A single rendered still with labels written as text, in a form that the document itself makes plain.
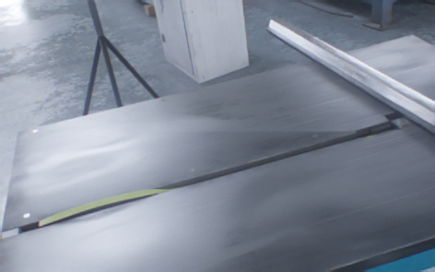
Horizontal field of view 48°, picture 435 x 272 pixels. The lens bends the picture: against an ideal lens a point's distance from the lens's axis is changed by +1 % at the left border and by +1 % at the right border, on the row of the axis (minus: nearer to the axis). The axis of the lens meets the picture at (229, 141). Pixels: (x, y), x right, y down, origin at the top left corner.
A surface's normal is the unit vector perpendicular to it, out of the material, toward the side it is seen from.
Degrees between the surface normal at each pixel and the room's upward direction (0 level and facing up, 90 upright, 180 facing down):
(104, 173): 0
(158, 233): 0
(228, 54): 90
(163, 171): 0
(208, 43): 90
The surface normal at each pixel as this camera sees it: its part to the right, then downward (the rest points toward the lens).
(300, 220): -0.12, -0.83
